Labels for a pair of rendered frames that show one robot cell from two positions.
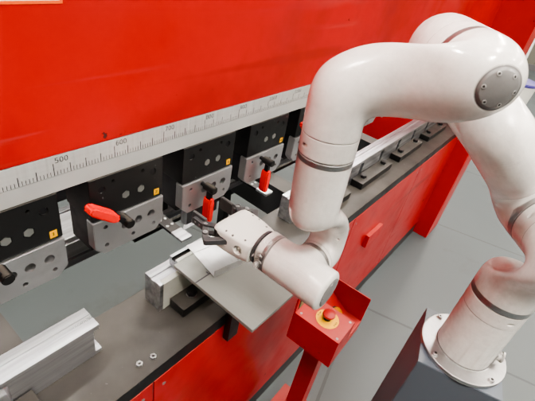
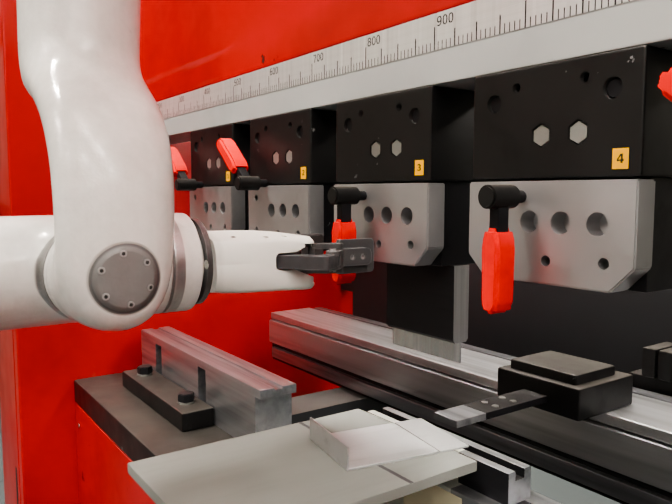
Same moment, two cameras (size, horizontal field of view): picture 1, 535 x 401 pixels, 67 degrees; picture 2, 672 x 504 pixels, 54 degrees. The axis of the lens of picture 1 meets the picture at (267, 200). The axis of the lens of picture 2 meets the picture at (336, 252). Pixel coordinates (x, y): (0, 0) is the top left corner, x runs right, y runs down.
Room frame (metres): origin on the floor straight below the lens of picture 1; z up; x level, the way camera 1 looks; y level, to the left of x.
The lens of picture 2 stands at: (0.95, -0.49, 1.24)
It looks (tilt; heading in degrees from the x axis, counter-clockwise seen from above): 5 degrees down; 112
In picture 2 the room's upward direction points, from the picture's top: straight up
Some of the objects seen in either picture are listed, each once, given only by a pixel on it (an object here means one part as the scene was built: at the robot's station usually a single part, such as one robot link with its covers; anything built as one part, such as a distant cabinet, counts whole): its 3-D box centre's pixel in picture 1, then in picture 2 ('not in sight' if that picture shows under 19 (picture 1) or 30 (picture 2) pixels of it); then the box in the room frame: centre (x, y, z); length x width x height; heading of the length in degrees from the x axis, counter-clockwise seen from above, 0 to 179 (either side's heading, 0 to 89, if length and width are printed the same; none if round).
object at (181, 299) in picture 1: (218, 279); not in sight; (0.79, 0.09, 0.89); 0.30 x 0.05 x 0.03; 147
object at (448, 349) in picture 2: (199, 207); (425, 307); (0.79, 0.16, 1.13); 0.10 x 0.02 x 0.10; 147
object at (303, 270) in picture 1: (302, 272); (74, 269); (0.57, -0.10, 1.19); 0.13 x 0.09 x 0.08; 57
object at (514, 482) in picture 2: (202, 245); (440, 449); (0.81, 0.15, 0.99); 0.20 x 0.03 x 0.03; 147
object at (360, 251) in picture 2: (234, 207); (351, 257); (0.74, 0.07, 1.18); 0.07 x 0.03 x 0.03; 57
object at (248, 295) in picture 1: (236, 278); (302, 467); (0.71, 0.04, 1.00); 0.26 x 0.18 x 0.01; 57
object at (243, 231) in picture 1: (246, 235); (238, 258); (0.65, 0.03, 1.18); 0.11 x 0.10 x 0.07; 57
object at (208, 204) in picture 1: (206, 201); (348, 235); (0.72, 0.13, 1.20); 0.04 x 0.02 x 0.10; 57
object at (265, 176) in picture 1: (263, 173); (503, 249); (0.88, 0.02, 1.20); 0.04 x 0.02 x 0.10; 57
